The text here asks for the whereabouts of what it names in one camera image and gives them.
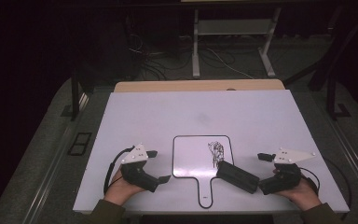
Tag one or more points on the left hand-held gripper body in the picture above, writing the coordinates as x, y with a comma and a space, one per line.
135, 174

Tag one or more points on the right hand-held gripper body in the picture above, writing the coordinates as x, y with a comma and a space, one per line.
287, 179

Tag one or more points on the black whiteboard eraser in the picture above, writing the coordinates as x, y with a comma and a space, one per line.
237, 176

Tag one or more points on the small handheld whiteboard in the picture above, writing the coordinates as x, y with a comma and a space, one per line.
195, 158

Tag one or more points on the person's left hand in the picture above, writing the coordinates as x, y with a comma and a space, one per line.
119, 191

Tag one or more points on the person's right hand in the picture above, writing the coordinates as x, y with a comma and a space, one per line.
304, 196

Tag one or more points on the white tabletop board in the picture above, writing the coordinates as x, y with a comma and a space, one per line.
167, 118

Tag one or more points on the light wooden table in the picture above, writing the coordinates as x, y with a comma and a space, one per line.
183, 85

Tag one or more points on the black metal stand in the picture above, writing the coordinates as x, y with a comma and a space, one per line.
74, 99
332, 99

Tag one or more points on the white metal stand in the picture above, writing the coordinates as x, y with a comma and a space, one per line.
195, 46

